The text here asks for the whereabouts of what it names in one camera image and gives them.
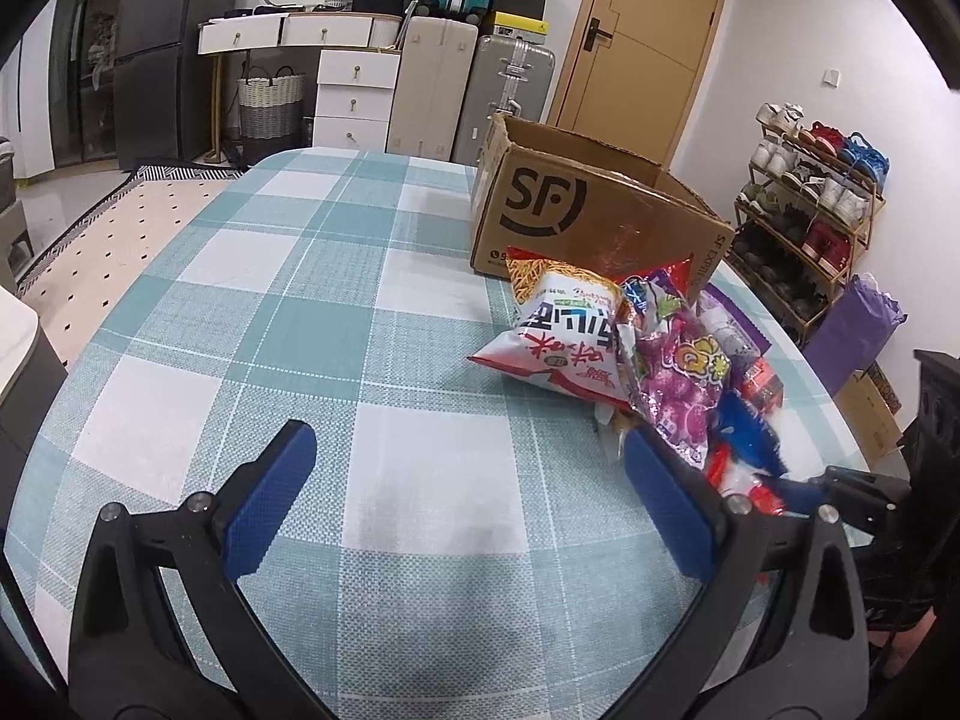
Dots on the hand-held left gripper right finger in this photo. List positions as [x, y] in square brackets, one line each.
[667, 510]

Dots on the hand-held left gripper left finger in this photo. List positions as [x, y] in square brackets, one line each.
[270, 499]

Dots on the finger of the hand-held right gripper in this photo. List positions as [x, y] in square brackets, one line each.
[862, 499]

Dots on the red white snack packet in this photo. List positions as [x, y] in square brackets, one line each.
[731, 484]

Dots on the blue snack packet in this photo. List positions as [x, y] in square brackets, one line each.
[739, 427]

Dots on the purple candy bag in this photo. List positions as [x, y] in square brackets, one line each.
[675, 382]

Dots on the small red packet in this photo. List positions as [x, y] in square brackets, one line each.
[763, 384]

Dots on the dark purple packet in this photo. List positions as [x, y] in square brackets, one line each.
[742, 330]

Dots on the white red snack bag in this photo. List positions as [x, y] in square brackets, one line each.
[555, 315]

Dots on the shiny red snack bag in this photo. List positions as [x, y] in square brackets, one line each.
[660, 274]

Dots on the brown cardboard box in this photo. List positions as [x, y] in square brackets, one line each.
[540, 202]

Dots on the flat cardboard piece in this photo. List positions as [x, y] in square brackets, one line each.
[874, 412]

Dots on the purple gift bag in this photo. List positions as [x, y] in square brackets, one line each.
[855, 337]

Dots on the gold shoe rack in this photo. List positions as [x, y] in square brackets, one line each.
[872, 232]

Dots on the teal checked tablecloth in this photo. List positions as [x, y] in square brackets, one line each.
[300, 277]

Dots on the rows of sneakers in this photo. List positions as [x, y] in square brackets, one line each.
[825, 195]

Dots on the white topped cabinet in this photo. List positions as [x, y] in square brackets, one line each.
[22, 390]

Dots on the cream patterned rug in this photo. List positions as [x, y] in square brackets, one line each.
[112, 240]

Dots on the grey sofa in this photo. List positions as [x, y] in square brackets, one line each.
[11, 210]

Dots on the woven laundry basket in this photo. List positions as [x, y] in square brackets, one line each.
[270, 109]

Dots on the white drawer chest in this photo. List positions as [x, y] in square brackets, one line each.
[356, 101]

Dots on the beige suitcase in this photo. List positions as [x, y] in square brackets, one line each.
[431, 90]

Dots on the silver suitcase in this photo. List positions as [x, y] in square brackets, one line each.
[510, 90]

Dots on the black refrigerator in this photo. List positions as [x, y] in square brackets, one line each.
[165, 52]

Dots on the dark glass cabinet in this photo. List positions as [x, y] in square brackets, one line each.
[90, 75]

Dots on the white vanity desk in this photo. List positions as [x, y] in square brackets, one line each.
[300, 30]

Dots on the wooden door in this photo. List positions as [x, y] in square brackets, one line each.
[645, 37]

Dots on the small white basket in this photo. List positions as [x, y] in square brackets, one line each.
[336, 1]

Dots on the yellow black shoe box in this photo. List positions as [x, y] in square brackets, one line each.
[517, 25]

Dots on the plain black shoe box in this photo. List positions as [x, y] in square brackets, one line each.
[517, 4]

